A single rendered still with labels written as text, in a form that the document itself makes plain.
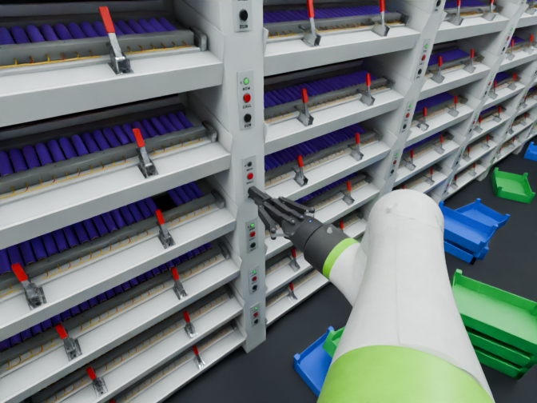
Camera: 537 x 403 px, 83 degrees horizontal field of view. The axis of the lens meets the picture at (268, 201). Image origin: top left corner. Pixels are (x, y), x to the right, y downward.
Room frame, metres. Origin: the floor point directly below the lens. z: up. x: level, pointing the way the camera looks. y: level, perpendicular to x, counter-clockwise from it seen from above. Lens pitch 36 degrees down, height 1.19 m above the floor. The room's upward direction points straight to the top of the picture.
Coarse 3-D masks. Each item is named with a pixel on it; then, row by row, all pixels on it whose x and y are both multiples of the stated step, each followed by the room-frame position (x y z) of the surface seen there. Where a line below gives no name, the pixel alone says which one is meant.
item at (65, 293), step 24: (216, 192) 0.68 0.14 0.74; (216, 216) 0.62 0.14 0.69; (192, 240) 0.54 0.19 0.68; (72, 264) 0.45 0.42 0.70; (96, 264) 0.45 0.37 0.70; (120, 264) 0.46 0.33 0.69; (144, 264) 0.47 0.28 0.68; (48, 288) 0.39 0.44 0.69; (72, 288) 0.40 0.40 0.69; (96, 288) 0.41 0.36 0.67; (0, 312) 0.34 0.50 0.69; (24, 312) 0.34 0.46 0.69; (48, 312) 0.36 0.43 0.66; (0, 336) 0.31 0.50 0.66
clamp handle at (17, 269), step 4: (16, 264) 0.38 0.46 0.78; (12, 268) 0.37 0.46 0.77; (16, 268) 0.38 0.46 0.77; (20, 268) 0.38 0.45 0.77; (16, 272) 0.37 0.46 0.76; (20, 272) 0.37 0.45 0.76; (24, 272) 0.38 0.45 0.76; (16, 276) 0.37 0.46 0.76; (20, 276) 0.37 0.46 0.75; (24, 276) 0.37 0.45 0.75; (20, 280) 0.37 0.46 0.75; (24, 280) 0.37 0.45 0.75; (24, 284) 0.37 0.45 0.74; (28, 284) 0.37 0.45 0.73; (28, 288) 0.37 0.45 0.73; (32, 288) 0.37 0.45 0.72; (28, 292) 0.36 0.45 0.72; (32, 292) 0.36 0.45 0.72
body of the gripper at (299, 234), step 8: (304, 216) 0.53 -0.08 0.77; (288, 224) 0.50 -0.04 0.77; (296, 224) 0.50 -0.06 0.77; (304, 224) 0.47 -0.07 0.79; (312, 224) 0.47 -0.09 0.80; (320, 224) 0.47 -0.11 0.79; (288, 232) 0.48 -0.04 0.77; (296, 232) 0.46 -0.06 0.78; (304, 232) 0.46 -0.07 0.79; (312, 232) 0.45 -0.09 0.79; (296, 240) 0.46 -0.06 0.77; (304, 240) 0.44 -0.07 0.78
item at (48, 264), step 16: (176, 208) 0.61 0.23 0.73; (192, 208) 0.62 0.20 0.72; (144, 224) 0.55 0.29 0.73; (96, 240) 0.49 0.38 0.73; (112, 240) 0.50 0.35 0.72; (64, 256) 0.45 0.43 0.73; (80, 256) 0.46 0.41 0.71; (96, 256) 0.46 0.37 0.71; (32, 272) 0.41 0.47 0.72; (0, 288) 0.38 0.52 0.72
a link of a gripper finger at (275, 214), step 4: (264, 200) 0.58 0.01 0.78; (264, 204) 0.57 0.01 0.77; (268, 204) 0.57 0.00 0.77; (268, 208) 0.56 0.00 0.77; (272, 208) 0.56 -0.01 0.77; (268, 212) 0.56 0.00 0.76; (272, 212) 0.55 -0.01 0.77; (276, 212) 0.54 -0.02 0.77; (272, 216) 0.55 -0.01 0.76; (276, 216) 0.54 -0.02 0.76; (280, 216) 0.52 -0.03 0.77; (284, 216) 0.52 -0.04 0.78; (276, 220) 0.54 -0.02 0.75; (280, 220) 0.52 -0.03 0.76; (284, 220) 0.51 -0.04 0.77; (288, 220) 0.51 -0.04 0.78; (292, 220) 0.51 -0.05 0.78; (280, 224) 0.52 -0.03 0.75; (292, 224) 0.50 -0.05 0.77
